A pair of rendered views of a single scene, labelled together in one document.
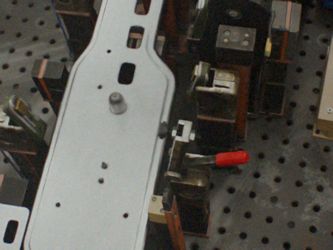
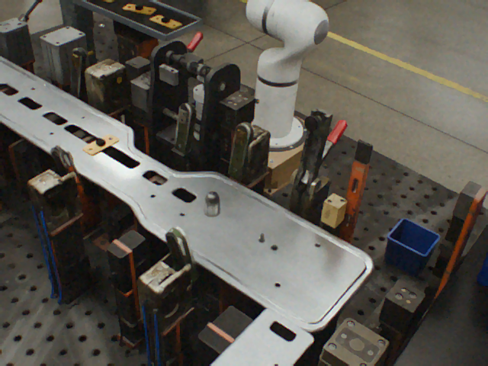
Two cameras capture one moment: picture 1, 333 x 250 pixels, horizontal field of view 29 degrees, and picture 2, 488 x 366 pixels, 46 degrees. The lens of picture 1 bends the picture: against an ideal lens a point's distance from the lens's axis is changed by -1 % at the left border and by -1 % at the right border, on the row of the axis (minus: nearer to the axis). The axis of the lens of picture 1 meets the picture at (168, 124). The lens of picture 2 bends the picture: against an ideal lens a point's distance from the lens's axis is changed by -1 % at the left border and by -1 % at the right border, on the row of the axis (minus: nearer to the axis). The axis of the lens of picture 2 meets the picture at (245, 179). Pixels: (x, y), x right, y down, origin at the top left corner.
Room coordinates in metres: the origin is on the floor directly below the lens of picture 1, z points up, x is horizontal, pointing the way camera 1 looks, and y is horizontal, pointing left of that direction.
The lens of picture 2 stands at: (0.28, 0.89, 1.78)
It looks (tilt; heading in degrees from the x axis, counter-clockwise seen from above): 39 degrees down; 287
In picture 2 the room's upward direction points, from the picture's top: 3 degrees clockwise
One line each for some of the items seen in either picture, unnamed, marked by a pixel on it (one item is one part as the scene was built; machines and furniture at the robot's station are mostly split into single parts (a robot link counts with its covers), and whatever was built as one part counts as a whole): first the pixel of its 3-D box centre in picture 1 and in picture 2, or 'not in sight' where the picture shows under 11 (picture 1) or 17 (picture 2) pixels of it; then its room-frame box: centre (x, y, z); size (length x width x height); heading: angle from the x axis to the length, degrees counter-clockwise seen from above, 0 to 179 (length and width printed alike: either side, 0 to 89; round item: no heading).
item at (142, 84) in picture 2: not in sight; (155, 142); (0.87, -0.22, 0.89); 0.13 x 0.11 x 0.38; 70
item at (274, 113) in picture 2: not in sight; (274, 104); (0.63, -0.51, 0.90); 0.19 x 0.19 x 0.18
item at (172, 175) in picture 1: (172, 176); (315, 185); (0.40, 0.01, 1.06); 0.03 x 0.01 x 0.03; 70
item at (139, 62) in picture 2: not in sight; (143, 126); (0.92, -0.26, 0.90); 0.05 x 0.05 x 0.40; 70
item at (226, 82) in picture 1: (219, 122); (248, 197); (0.57, -0.11, 0.88); 0.11 x 0.09 x 0.37; 70
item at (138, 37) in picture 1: (143, 75); (159, 229); (0.74, 0.04, 0.84); 0.12 x 0.05 x 0.29; 70
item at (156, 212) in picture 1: (166, 233); (322, 264); (0.35, 0.04, 0.88); 0.04 x 0.04 x 0.36; 70
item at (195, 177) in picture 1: (192, 199); (303, 239); (0.41, -0.02, 0.88); 0.07 x 0.06 x 0.35; 70
